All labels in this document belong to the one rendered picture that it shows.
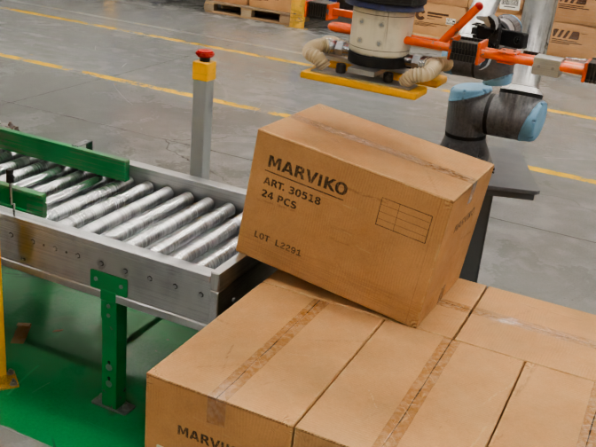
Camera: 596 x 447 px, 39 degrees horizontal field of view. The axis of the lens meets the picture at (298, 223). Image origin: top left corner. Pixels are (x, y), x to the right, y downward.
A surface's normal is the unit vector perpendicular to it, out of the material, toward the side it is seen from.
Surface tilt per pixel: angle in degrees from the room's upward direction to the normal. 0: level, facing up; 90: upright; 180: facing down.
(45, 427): 0
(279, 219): 90
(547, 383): 0
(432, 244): 90
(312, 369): 0
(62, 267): 90
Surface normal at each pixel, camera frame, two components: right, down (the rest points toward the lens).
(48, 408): 0.09, -0.92
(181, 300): -0.43, 0.31
